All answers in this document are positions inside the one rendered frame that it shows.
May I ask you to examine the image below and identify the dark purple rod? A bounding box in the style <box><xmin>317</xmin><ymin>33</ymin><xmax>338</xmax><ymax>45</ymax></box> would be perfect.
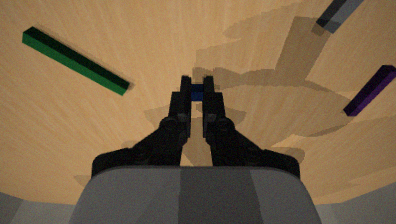
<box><xmin>343</xmin><ymin>65</ymin><xmax>396</xmax><ymax>116</ymax></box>

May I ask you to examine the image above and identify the small blue block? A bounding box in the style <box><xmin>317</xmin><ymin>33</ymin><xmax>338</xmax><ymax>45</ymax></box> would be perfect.
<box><xmin>191</xmin><ymin>84</ymin><xmax>203</xmax><ymax>102</ymax></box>

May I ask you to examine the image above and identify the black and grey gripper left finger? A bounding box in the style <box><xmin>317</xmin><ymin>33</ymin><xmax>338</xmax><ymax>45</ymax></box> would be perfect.
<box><xmin>91</xmin><ymin>76</ymin><xmax>192</xmax><ymax>178</ymax></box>

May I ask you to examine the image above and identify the green rod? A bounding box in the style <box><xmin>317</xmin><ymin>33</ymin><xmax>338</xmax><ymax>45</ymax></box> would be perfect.
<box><xmin>22</xmin><ymin>26</ymin><xmax>130</xmax><ymax>96</ymax></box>

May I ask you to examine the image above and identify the dark grey rectangular rod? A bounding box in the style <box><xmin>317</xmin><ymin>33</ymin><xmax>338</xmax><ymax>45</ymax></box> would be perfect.
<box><xmin>316</xmin><ymin>0</ymin><xmax>364</xmax><ymax>34</ymax></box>

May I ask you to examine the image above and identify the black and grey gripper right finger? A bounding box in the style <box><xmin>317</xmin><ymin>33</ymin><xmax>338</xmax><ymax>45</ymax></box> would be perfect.
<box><xmin>202</xmin><ymin>76</ymin><xmax>300</xmax><ymax>179</ymax></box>

